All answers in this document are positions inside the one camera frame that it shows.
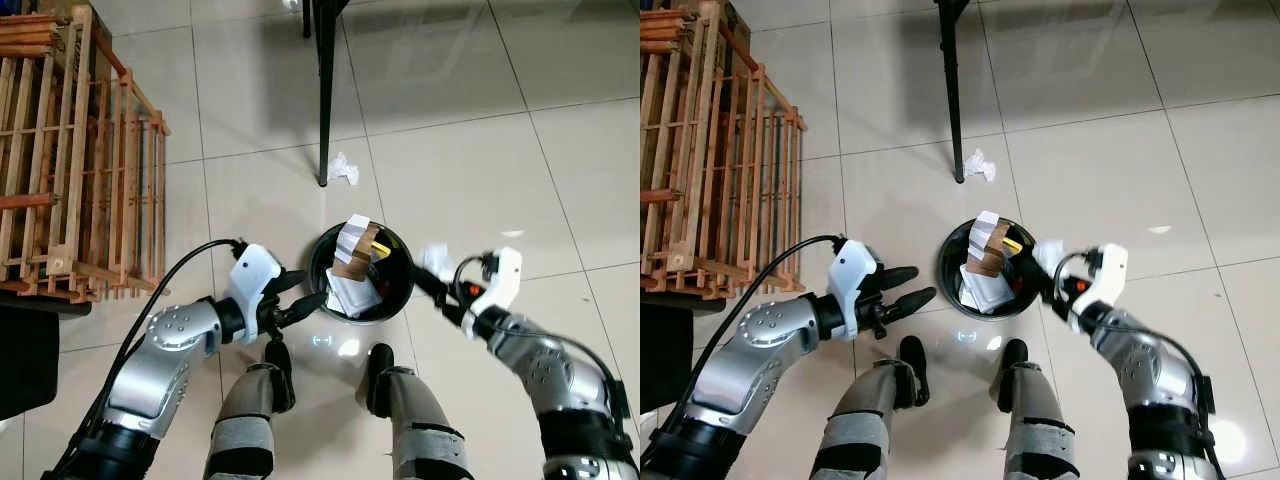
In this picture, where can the small yellow item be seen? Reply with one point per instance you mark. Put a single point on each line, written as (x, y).
(383, 247)
(1013, 244)

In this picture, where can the robot left leg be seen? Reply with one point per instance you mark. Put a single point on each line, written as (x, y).
(245, 430)
(865, 420)

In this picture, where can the robot leg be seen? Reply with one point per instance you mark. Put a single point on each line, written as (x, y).
(245, 430)
(865, 420)
(1035, 420)
(420, 430)

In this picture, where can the robot right leg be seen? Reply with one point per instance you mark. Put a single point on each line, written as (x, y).
(420, 430)
(1035, 420)

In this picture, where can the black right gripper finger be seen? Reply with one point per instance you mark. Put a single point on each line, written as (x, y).
(435, 292)
(1055, 295)

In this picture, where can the cardboard strip with white paper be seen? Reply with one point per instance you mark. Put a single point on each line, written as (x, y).
(988, 240)
(355, 245)

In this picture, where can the wooden slatted rack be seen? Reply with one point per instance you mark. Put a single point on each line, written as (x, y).
(710, 80)
(80, 60)

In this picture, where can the black stool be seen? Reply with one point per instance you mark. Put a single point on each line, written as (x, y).
(665, 360)
(25, 360)

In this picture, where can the black round rubbish bin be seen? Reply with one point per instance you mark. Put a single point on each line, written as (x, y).
(400, 280)
(950, 265)

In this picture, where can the white paper sheet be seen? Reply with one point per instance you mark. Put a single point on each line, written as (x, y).
(355, 298)
(985, 292)

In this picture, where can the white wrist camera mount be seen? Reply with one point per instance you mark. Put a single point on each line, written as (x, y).
(505, 280)
(252, 275)
(850, 280)
(1108, 280)

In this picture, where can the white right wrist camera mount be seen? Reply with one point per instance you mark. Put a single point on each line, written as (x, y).
(505, 280)
(1108, 280)

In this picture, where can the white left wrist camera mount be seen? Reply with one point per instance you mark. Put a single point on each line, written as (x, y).
(850, 280)
(252, 275)

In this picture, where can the black table leg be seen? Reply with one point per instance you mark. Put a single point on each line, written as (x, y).
(953, 100)
(325, 100)

